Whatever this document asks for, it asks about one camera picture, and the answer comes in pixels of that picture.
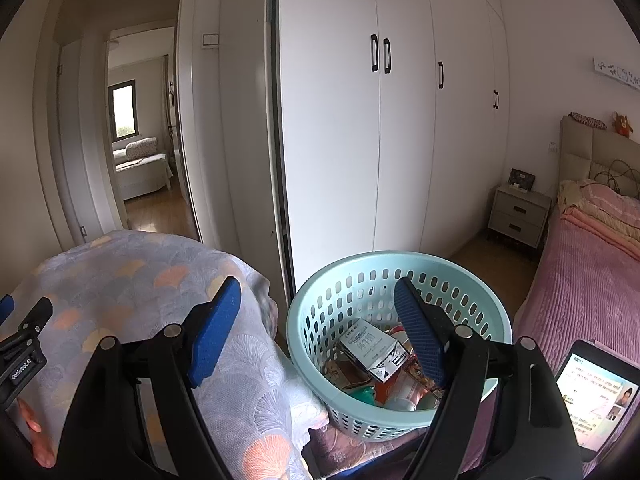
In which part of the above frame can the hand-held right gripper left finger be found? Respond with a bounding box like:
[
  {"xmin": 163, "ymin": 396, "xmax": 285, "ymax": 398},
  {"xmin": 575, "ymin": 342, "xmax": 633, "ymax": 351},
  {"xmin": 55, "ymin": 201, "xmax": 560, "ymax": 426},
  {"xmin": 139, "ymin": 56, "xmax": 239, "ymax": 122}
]
[{"xmin": 62, "ymin": 276, "xmax": 242, "ymax": 480}]

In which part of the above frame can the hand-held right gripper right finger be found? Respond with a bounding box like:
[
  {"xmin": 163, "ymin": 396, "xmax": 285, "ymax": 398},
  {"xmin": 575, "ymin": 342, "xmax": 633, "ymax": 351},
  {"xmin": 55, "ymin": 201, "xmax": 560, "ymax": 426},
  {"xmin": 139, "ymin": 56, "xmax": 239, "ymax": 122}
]
[{"xmin": 393, "ymin": 277, "xmax": 583, "ymax": 480}]

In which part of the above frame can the light blue plastic basket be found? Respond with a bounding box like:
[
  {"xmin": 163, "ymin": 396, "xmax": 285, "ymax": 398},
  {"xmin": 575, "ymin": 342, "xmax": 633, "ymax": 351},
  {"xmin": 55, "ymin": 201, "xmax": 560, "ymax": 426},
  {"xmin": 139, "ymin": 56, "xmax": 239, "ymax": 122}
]
[{"xmin": 286, "ymin": 251, "xmax": 513, "ymax": 443}]

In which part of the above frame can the person's left hand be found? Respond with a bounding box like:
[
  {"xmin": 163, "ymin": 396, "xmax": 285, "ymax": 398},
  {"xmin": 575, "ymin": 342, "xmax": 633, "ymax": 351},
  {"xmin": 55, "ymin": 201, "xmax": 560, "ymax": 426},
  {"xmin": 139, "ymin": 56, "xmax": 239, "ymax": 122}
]
[{"xmin": 16, "ymin": 397, "xmax": 57, "ymax": 468}]

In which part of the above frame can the red white cup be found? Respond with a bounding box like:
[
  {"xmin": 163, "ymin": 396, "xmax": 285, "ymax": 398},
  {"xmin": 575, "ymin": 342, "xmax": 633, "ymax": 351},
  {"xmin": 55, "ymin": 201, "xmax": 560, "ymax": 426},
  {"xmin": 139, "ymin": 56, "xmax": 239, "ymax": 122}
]
[{"xmin": 387, "ymin": 324, "xmax": 416, "ymax": 356}]

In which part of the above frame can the white printed carton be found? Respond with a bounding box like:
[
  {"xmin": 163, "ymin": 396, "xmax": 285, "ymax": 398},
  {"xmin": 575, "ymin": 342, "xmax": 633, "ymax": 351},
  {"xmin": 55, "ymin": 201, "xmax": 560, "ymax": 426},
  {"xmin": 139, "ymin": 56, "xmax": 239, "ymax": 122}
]
[{"xmin": 340, "ymin": 317, "xmax": 413, "ymax": 385}]

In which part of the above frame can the white plastic container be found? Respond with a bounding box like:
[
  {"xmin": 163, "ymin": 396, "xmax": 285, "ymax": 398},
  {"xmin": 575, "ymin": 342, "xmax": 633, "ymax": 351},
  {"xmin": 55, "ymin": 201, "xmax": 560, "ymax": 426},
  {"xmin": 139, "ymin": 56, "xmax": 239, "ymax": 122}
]
[{"xmin": 385, "ymin": 395, "xmax": 441, "ymax": 412}]

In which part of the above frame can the teal plastic item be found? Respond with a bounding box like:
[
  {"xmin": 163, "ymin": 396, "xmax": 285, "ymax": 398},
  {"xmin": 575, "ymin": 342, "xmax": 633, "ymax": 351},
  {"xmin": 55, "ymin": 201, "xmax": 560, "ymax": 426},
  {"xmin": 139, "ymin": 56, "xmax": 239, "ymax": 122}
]
[{"xmin": 350, "ymin": 387, "xmax": 381, "ymax": 408}]

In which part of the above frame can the brown packet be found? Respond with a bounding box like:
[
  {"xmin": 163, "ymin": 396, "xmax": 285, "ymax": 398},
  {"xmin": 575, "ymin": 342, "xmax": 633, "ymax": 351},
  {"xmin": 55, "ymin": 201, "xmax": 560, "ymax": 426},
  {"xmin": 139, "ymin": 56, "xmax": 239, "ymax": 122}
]
[{"xmin": 322, "ymin": 357, "xmax": 371, "ymax": 391}]

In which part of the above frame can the purple printed cloth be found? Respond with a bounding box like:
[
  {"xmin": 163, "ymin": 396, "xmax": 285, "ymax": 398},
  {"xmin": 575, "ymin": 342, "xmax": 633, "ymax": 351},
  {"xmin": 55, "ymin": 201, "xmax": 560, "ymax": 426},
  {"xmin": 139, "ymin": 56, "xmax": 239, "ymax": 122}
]
[{"xmin": 309, "ymin": 424, "xmax": 436, "ymax": 480}]

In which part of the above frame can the beige nightstand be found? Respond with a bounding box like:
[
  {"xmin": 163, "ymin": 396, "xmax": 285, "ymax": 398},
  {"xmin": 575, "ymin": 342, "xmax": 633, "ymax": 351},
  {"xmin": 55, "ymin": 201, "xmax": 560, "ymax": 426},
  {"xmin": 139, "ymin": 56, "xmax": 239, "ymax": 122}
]
[{"xmin": 487, "ymin": 183, "xmax": 552, "ymax": 262}]

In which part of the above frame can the pink bed blanket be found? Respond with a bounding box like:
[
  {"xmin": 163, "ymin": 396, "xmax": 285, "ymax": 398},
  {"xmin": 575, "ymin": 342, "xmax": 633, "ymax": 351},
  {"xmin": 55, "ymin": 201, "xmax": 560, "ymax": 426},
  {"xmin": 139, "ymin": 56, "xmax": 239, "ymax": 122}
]
[{"xmin": 460, "ymin": 200, "xmax": 640, "ymax": 480}]

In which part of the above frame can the white sofa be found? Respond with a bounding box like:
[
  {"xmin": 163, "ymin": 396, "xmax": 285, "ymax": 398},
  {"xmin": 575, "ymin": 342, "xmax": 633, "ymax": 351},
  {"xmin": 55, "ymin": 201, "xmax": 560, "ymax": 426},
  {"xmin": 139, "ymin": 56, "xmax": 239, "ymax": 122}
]
[{"xmin": 112, "ymin": 136, "xmax": 174, "ymax": 202}]

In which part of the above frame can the tablet with lit screen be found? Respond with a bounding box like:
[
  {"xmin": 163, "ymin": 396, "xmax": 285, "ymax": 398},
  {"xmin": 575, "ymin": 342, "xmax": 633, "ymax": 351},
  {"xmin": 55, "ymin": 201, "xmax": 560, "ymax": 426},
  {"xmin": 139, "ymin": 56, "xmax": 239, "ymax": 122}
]
[{"xmin": 554, "ymin": 339, "xmax": 640, "ymax": 464}]

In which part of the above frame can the white sliding door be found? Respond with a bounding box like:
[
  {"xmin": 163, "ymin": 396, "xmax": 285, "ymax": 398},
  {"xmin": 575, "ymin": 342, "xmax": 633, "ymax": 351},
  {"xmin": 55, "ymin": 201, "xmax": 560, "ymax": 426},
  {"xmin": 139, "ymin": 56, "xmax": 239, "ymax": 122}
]
[{"xmin": 175, "ymin": 0, "xmax": 294, "ymax": 307}]

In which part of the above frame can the white wardrobe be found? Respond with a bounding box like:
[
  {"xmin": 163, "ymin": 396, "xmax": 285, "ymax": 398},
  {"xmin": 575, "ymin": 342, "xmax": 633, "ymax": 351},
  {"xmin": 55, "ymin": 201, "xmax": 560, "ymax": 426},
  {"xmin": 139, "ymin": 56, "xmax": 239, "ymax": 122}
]
[{"xmin": 277, "ymin": 0, "xmax": 512, "ymax": 302}]

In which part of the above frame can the folded pink quilt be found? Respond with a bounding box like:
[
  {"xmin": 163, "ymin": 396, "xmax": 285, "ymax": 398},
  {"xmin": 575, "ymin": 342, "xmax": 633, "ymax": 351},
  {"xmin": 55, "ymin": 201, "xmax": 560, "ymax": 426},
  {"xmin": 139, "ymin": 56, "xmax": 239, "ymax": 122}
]
[{"xmin": 556, "ymin": 179, "xmax": 640, "ymax": 257}]

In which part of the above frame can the dark framed window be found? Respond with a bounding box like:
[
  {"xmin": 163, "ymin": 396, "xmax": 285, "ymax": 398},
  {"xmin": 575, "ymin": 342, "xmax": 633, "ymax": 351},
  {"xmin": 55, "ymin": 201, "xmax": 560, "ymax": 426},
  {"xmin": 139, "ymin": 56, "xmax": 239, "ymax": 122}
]
[{"xmin": 107, "ymin": 79, "xmax": 139, "ymax": 142}]

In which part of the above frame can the beige curtain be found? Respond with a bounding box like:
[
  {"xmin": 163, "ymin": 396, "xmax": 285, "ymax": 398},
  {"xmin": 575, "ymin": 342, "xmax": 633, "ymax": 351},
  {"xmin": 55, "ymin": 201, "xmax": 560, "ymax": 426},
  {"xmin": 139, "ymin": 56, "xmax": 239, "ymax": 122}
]
[{"xmin": 159, "ymin": 54, "xmax": 177, "ymax": 162}]

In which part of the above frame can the beige padded headboard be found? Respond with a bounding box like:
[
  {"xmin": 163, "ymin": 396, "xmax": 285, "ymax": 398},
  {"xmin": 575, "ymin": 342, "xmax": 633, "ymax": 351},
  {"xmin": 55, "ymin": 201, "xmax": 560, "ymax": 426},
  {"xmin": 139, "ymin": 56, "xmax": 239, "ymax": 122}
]
[{"xmin": 557, "ymin": 115, "xmax": 640, "ymax": 187}]

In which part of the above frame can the floral cushion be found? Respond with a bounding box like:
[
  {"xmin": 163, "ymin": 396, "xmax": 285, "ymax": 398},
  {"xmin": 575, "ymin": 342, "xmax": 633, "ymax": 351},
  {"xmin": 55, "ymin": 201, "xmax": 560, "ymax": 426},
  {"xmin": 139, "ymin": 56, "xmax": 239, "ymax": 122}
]
[{"xmin": 569, "ymin": 111, "xmax": 607, "ymax": 132}]

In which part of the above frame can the dark photo frame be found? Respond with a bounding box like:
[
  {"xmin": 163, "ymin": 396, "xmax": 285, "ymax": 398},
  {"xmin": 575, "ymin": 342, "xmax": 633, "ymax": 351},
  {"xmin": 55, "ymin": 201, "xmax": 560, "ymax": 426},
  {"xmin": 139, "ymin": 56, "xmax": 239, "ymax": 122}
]
[{"xmin": 507, "ymin": 168, "xmax": 536, "ymax": 192}]

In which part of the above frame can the black cable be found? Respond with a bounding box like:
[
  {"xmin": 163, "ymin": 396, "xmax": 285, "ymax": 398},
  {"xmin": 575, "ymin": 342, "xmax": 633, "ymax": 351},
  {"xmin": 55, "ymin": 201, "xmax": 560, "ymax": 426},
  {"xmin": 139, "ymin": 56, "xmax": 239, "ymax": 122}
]
[{"xmin": 589, "ymin": 158, "xmax": 640, "ymax": 194}]

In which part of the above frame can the white wall sign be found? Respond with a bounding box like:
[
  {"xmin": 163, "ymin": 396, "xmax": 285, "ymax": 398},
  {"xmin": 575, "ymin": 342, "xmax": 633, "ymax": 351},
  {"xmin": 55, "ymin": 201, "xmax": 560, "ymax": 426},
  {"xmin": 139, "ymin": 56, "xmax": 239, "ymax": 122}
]
[{"xmin": 592, "ymin": 56, "xmax": 640, "ymax": 92}]

